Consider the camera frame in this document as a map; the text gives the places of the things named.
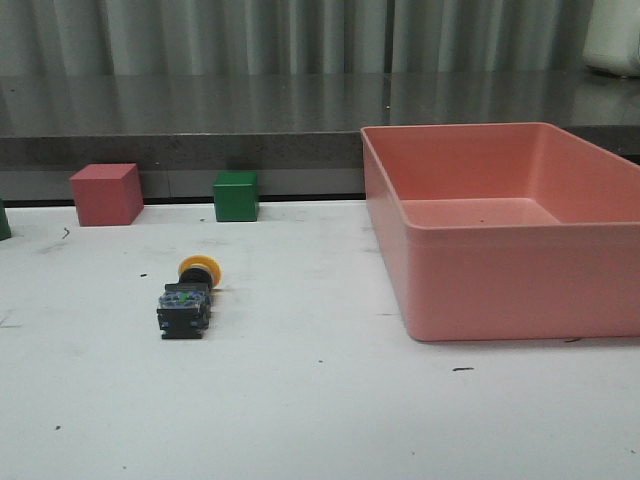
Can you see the yellow push button switch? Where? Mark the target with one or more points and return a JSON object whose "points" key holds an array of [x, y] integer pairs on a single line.
{"points": [[184, 309]]}

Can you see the green cube near bin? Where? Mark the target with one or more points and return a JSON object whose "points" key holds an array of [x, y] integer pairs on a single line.
{"points": [[236, 196]]}

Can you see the grey stone counter ledge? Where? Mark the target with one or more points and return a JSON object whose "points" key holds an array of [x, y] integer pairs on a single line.
{"points": [[299, 133]]}

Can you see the pink plastic bin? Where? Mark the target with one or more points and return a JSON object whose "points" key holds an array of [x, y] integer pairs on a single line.
{"points": [[504, 231]]}

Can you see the pink cube by ledge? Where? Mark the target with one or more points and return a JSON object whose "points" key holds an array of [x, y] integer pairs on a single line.
{"points": [[107, 194]]}

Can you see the green cube left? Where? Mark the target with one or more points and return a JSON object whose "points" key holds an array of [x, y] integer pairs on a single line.
{"points": [[5, 229]]}

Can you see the grey curtain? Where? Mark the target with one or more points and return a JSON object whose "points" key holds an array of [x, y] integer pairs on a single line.
{"points": [[72, 38]]}

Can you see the white appliance on counter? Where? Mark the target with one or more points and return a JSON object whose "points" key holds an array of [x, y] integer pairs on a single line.
{"points": [[612, 38]]}

